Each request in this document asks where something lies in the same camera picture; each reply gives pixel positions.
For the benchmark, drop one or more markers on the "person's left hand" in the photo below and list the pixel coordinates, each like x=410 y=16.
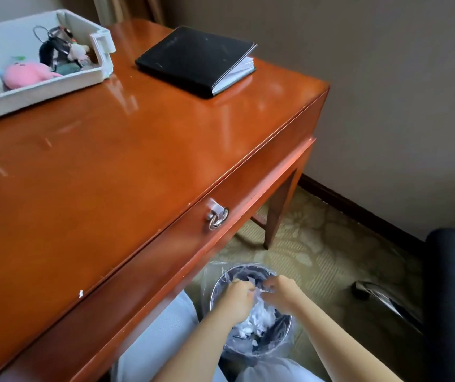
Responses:
x=236 y=295

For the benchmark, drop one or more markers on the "person's right hand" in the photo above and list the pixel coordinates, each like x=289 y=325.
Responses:
x=285 y=295

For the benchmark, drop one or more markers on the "person's right fingers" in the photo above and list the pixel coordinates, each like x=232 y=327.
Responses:
x=272 y=287

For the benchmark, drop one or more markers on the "person's left fingers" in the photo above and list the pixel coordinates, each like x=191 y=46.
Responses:
x=246 y=287

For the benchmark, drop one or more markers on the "white torn paper piece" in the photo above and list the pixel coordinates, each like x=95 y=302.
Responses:
x=259 y=289

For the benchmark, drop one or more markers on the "person's left forearm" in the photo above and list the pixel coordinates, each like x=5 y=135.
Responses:
x=201 y=346

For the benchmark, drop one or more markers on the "person's right forearm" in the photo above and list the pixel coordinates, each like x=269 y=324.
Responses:
x=338 y=340

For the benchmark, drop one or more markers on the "pile of white paper scraps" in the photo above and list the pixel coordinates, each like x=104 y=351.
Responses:
x=257 y=319

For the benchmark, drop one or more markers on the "clear plastic bin liner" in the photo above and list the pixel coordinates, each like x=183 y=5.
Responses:
x=211 y=282

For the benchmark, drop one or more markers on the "wooden desk drawer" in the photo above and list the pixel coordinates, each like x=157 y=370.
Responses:
x=211 y=250

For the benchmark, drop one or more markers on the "round black trash bin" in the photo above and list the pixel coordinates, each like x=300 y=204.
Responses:
x=269 y=338

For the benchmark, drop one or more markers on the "wooden desk leg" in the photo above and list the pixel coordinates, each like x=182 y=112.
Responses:
x=279 y=210

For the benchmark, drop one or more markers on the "person's white trousers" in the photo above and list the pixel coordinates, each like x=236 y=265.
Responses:
x=159 y=338

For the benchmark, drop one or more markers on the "chrome chair base leg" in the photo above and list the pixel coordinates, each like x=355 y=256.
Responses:
x=386 y=300

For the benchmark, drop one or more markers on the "dark wooden baseboard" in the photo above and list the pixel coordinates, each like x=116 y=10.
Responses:
x=362 y=208

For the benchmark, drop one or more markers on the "black notebook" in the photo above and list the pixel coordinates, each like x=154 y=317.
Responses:
x=193 y=59

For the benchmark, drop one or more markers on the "white plastic tray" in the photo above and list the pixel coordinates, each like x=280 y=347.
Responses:
x=32 y=95

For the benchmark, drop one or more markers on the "beige curtain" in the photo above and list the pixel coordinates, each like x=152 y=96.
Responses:
x=126 y=9

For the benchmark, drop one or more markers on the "pink plush toy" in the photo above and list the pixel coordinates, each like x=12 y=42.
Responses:
x=28 y=74

